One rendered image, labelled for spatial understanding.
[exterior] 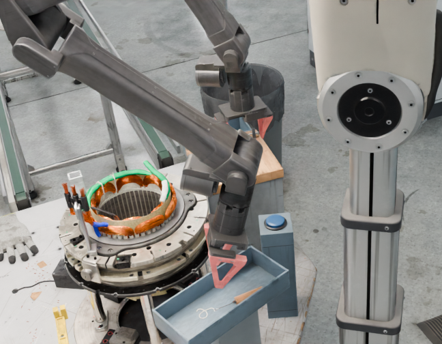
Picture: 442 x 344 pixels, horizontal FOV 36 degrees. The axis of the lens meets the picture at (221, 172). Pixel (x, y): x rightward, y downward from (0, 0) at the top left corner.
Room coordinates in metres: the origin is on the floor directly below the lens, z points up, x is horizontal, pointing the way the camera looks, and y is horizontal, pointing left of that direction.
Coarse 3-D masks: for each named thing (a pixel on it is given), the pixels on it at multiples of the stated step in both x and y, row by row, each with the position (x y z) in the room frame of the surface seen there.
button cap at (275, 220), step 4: (268, 216) 1.18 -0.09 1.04; (272, 216) 1.17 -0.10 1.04; (276, 216) 1.17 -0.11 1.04; (280, 216) 1.17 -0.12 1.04; (268, 220) 1.16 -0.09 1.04; (272, 220) 1.16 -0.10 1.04; (276, 220) 1.16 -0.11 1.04; (280, 220) 1.15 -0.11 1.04; (268, 224) 1.15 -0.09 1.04; (272, 224) 1.15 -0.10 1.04; (276, 224) 1.15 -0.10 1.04; (280, 224) 1.15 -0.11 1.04
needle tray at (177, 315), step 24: (264, 264) 1.03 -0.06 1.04; (192, 288) 0.97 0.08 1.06; (216, 288) 0.99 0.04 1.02; (240, 288) 0.98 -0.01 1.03; (264, 288) 0.94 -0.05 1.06; (168, 312) 0.93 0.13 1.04; (192, 312) 0.94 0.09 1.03; (216, 312) 0.93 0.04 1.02; (240, 312) 0.90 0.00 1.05; (168, 336) 0.88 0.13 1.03; (192, 336) 0.84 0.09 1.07; (216, 336) 0.87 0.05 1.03; (240, 336) 0.91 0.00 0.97
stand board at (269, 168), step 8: (264, 144) 1.44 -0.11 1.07; (264, 152) 1.40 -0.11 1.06; (264, 160) 1.36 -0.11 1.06; (272, 160) 1.36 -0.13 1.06; (264, 168) 1.33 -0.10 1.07; (272, 168) 1.33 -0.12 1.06; (280, 168) 1.32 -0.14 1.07; (256, 176) 1.31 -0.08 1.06; (264, 176) 1.31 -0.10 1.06; (272, 176) 1.31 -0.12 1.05; (280, 176) 1.32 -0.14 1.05; (216, 192) 1.29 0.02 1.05
